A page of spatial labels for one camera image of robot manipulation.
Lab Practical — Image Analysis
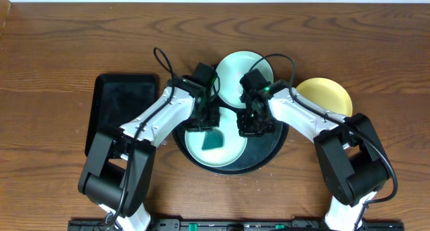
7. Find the green yellow sponge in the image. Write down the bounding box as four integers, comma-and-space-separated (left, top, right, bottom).
202, 129, 224, 150

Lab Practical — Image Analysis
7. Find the light green plate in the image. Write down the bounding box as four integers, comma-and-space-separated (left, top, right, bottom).
185, 107, 247, 167
216, 51, 262, 109

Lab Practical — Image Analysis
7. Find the yellow plate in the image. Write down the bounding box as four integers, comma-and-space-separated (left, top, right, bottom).
296, 78, 353, 117

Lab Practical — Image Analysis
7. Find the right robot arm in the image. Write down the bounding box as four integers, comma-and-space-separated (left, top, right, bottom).
239, 78, 398, 230

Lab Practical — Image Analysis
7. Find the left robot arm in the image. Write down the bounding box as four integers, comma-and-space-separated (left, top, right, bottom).
78, 74, 220, 230

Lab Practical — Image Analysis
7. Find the round black tray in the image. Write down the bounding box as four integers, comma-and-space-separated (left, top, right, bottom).
171, 64, 290, 176

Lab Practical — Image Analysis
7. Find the rectangular black tray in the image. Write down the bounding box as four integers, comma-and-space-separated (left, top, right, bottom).
85, 74, 159, 154

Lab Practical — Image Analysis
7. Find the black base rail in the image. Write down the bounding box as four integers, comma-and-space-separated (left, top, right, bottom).
67, 219, 405, 231

